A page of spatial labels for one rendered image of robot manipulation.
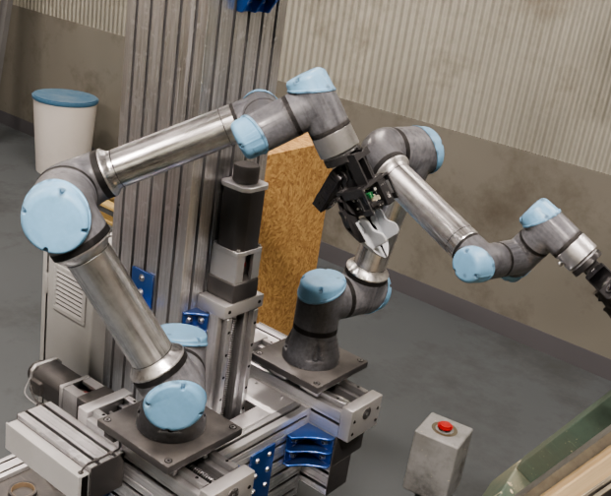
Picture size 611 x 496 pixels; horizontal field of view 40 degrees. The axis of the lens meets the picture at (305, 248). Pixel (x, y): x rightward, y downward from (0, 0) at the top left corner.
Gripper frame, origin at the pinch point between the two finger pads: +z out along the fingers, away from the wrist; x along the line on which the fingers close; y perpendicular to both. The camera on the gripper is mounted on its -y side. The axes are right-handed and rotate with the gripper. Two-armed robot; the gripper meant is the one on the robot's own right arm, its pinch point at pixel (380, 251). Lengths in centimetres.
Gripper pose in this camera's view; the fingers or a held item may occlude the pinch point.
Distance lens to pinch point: 156.1
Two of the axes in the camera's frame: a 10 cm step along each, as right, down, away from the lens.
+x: 6.8, -4.9, 5.4
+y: 5.9, -0.7, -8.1
